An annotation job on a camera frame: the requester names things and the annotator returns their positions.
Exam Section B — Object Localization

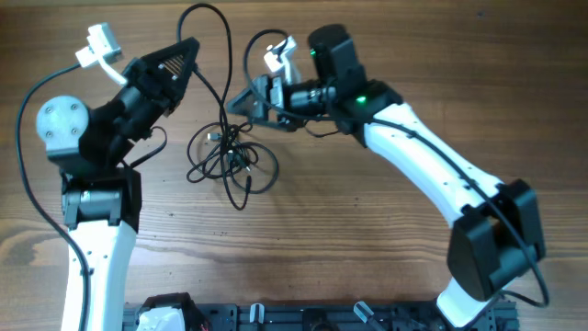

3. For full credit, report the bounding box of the black USB cable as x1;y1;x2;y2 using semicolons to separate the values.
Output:
175;2;280;211

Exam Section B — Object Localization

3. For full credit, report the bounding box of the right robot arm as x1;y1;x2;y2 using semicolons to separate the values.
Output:
228;24;547;330

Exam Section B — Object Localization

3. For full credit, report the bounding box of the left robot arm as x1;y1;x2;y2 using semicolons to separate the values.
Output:
36;38;199;330

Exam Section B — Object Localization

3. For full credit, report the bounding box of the right camera black cable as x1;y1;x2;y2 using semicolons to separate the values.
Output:
242;29;550;323

